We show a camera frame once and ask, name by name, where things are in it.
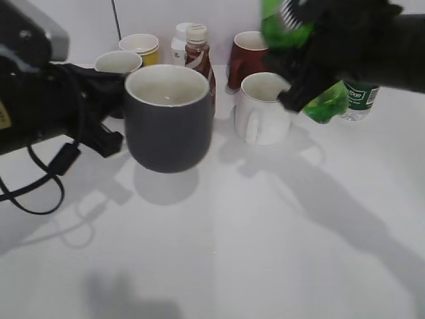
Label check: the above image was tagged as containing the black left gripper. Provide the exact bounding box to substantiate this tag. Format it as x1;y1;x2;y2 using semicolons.
39;63;125;158

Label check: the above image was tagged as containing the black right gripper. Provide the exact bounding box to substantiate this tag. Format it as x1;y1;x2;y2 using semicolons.
262;1;424;112

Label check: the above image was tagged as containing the green soda bottle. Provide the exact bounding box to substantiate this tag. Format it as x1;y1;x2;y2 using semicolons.
260;1;348;124

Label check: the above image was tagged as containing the dark grey ceramic mug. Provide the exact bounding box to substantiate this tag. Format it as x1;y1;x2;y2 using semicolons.
123;64;214;173

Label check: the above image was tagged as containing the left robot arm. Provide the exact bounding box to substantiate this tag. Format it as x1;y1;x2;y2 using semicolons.
1;1;124;158

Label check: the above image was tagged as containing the yellow paper cup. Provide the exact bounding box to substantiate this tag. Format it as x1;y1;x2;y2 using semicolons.
118;34;159;66

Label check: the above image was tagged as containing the black ceramic mug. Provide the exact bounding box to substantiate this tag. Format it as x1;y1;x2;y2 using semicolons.
94;51;143;119

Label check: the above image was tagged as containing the dark red ceramic mug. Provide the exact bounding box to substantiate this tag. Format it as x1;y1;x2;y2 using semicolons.
227;31;269;90

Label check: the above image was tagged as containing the white ceramic mug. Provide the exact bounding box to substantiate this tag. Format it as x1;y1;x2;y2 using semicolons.
234;72;291;146

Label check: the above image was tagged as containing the clear green-label water bottle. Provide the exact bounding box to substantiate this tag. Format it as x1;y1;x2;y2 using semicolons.
339;81;380;122

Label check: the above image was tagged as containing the white floral drink bottle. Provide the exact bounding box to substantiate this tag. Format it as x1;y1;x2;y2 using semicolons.
171;23;194;66

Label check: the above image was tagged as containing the brown Nescafe coffee bottle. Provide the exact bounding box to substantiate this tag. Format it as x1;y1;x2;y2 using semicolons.
185;24;216;114

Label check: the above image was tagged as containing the thin black background cable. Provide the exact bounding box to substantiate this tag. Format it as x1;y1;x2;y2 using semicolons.
111;0;122;43

